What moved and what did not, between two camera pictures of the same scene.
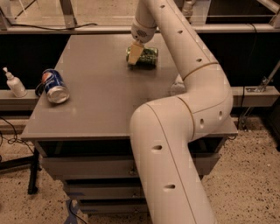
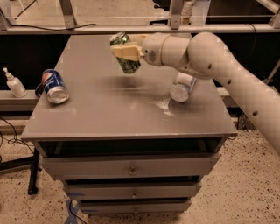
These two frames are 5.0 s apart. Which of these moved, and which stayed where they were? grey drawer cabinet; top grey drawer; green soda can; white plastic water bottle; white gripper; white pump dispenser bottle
Moved: white gripper; green soda can
Stayed: white pump dispenser bottle; white plastic water bottle; top grey drawer; grey drawer cabinet
